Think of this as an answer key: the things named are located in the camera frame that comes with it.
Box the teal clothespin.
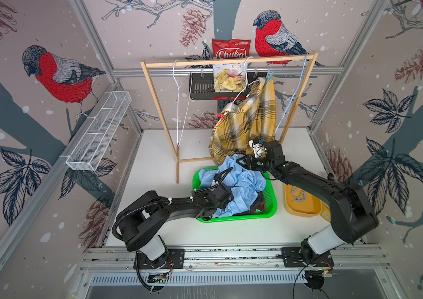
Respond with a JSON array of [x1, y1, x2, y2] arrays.
[[266, 69, 274, 83]]

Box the yellow round bowl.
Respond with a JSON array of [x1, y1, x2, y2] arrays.
[[320, 203, 331, 222]]

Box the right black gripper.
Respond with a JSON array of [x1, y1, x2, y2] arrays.
[[235, 155, 274, 173]]

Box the white wire mesh basket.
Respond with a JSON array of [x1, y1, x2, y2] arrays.
[[66, 91, 131, 171]]

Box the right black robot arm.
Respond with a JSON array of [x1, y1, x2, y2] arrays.
[[236, 139, 379, 265]]

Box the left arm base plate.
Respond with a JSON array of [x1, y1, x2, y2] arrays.
[[133, 249, 185, 270]]

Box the green plastic mesh basket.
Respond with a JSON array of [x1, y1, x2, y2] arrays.
[[199, 174, 278, 223]]

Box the black wall bracket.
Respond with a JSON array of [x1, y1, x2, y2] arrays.
[[188, 72, 268, 102]]

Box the dark multicolour plaid shirt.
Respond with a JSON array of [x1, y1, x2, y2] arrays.
[[250, 193, 266, 214]]

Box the red Chuba chips bag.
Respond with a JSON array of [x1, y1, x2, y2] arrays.
[[211, 38, 252, 93]]

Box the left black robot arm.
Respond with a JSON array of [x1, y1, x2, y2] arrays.
[[111, 168, 233, 268]]

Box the white hanger of yellow shirt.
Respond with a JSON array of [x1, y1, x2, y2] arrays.
[[231, 56, 255, 104]]

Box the red clothespin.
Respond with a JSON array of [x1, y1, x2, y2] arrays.
[[216, 113, 226, 120]]

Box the light blue shirt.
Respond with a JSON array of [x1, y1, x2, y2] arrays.
[[199, 154, 266, 218]]

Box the yellow plastic tray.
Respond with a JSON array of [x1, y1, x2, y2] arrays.
[[284, 185, 322, 218]]

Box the wooden clothes rack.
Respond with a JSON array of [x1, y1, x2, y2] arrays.
[[140, 51, 320, 184]]

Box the white clothespin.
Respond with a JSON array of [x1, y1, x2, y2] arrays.
[[291, 188, 306, 202]]

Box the yellow plaid shirt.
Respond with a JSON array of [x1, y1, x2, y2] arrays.
[[209, 78, 276, 166]]

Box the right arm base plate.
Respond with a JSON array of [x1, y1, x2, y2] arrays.
[[277, 247, 334, 268]]

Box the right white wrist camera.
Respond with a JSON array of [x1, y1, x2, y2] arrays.
[[249, 138, 266, 158]]

